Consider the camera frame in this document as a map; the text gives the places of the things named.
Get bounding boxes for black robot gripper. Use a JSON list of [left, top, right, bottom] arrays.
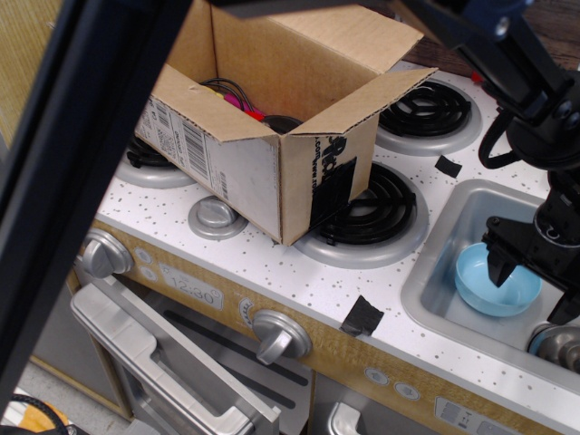
[[482, 187, 579, 324]]

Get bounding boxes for light blue plastic bowl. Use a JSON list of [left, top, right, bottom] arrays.
[[454, 243, 542, 317]]

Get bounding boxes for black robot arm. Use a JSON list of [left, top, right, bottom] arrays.
[[1, 1, 579, 429]]

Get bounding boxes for grey metal sink basin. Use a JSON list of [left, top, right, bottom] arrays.
[[402, 180, 571, 379]]

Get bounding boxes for silver pot in sink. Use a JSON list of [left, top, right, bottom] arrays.
[[527, 324, 579, 373]]

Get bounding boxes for black tape piece rear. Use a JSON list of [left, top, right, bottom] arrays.
[[435, 156, 462, 179]]

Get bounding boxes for black tape piece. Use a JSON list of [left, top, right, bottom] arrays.
[[340, 295, 384, 337], [435, 156, 462, 179]]

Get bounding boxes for front right black burner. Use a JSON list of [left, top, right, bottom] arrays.
[[294, 162, 429, 270]]

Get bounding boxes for black burner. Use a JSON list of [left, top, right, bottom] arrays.
[[294, 162, 429, 270], [375, 80, 483, 157], [115, 135, 196, 189]]

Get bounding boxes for black tape piece front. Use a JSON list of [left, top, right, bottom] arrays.
[[340, 295, 384, 337]]

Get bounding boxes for rear right black burner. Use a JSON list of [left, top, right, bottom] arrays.
[[375, 80, 483, 157]]

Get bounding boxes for red toy ketchup bottle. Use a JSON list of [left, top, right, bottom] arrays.
[[470, 72, 484, 84]]

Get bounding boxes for right grey oven knob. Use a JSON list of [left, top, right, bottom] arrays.
[[252, 309, 313, 365]]

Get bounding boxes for grey oven knob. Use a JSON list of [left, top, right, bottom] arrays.
[[252, 309, 313, 365], [82, 228, 134, 279]]

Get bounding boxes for open brown cardboard box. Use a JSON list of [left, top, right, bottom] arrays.
[[136, 1, 430, 245]]

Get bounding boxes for small grey round stove cap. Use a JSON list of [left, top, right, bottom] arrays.
[[188, 196, 247, 240]]

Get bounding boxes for grey digital clock panel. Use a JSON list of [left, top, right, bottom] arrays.
[[159, 263, 224, 311]]

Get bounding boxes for grey oven door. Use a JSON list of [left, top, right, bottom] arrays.
[[70, 275, 314, 435]]

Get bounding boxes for rear left black burner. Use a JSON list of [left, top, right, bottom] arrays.
[[115, 135, 196, 189]]

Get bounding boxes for left grey oven knob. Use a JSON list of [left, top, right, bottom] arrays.
[[82, 228, 134, 279]]

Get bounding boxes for orange object on floor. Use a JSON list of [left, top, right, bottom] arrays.
[[17, 404, 55, 433]]

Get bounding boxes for grey cabinet door handle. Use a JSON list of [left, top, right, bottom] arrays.
[[326, 402, 362, 435]]

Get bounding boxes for colourful cables in box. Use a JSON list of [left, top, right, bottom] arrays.
[[198, 77, 304, 134]]

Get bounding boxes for black cable on floor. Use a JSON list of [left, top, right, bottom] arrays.
[[7, 392, 78, 435]]

